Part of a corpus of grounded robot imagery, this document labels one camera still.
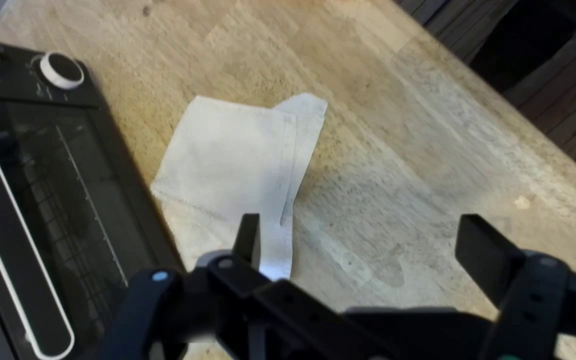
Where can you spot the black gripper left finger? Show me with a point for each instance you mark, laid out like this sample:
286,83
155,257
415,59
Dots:
244,241

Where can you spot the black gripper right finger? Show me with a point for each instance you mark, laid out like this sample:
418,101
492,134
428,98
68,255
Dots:
489,252

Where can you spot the black toaster oven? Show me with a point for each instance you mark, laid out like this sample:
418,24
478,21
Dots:
75,201

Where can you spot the silver rimmed oven knob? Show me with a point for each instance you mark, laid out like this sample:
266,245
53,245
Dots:
60,68

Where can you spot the white crumpled cloth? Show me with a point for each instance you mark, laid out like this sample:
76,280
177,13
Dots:
234,161

